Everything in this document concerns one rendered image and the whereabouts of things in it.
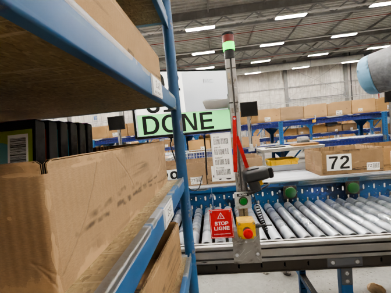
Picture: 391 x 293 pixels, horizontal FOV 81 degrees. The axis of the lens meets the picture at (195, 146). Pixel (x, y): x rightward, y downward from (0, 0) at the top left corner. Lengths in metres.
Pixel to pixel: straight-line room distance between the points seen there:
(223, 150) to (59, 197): 0.84
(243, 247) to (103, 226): 0.89
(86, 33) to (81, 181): 0.12
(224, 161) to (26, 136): 0.81
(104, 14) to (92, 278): 0.28
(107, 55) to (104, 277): 0.18
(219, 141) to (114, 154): 0.73
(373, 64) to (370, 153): 0.96
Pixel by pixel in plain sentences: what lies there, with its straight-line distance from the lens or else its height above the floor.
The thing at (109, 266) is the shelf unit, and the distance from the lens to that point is 0.24.
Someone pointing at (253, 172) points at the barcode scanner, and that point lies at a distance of 0.95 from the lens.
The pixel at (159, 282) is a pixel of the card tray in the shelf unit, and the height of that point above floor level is 1.01.
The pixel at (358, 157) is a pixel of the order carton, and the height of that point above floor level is 0.99.
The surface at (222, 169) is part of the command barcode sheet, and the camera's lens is 1.00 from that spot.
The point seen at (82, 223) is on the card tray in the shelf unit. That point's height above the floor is 1.18.
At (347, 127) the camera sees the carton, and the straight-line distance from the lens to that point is 11.74.
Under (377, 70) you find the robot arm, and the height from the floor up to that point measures 1.41.
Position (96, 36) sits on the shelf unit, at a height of 1.33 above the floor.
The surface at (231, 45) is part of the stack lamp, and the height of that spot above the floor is 1.60.
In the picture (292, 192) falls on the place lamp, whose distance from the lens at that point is 1.64.
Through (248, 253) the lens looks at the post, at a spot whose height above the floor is 0.71.
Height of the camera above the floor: 1.25
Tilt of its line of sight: 3 degrees down
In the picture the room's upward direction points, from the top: 6 degrees counter-clockwise
